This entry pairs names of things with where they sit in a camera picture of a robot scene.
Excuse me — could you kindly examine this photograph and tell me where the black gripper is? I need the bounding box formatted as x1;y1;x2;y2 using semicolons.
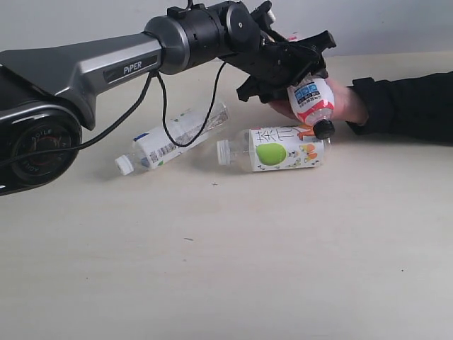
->
221;30;336;104

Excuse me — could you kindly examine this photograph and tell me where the red white black-cap bottle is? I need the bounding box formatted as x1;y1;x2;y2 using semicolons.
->
286;32;336;140

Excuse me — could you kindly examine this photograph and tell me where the white blue label bottle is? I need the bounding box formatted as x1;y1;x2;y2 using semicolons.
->
115;100;229;176

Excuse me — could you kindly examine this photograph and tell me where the black sleeved forearm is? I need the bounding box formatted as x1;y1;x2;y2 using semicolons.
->
348;72;452;144

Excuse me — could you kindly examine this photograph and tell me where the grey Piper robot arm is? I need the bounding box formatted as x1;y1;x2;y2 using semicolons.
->
1;1;336;196

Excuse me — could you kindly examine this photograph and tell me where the green pear tea bottle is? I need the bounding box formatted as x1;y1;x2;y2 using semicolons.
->
216;125;331;173

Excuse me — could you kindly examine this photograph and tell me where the person's open hand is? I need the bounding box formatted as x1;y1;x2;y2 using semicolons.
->
269;78;369;125

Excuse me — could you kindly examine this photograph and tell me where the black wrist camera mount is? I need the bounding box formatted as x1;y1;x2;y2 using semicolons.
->
251;1;275;35

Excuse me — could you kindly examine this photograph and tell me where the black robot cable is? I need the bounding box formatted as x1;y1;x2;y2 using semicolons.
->
0;0;227;167

